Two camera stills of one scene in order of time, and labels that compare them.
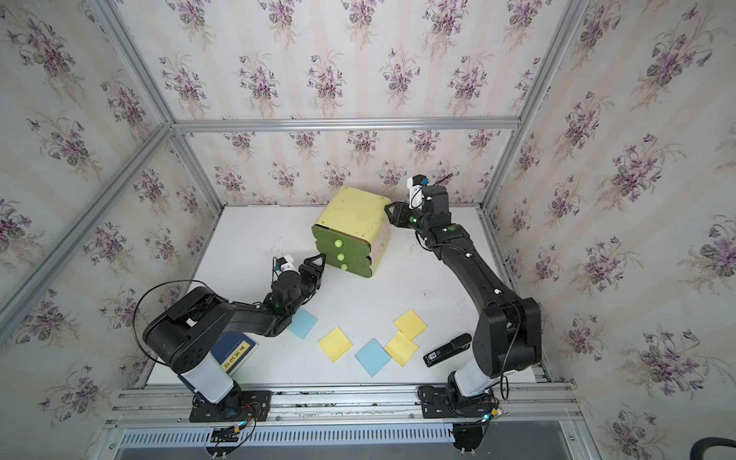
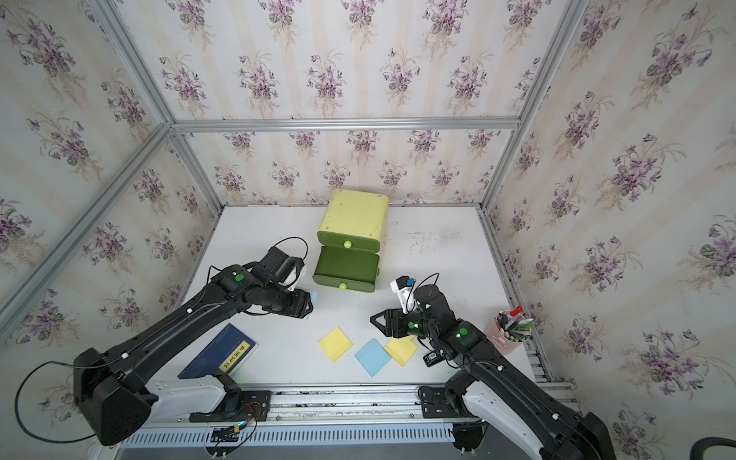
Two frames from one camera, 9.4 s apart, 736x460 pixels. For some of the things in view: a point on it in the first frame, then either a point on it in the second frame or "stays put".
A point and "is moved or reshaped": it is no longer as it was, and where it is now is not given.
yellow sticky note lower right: x=401 y=349 stays put
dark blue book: x=232 y=352 stays put
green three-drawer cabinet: x=353 y=230 is moved or reshaped
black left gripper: x=315 y=276 → x=301 y=305
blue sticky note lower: x=373 y=356 stays put
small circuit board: x=225 y=434 stays put
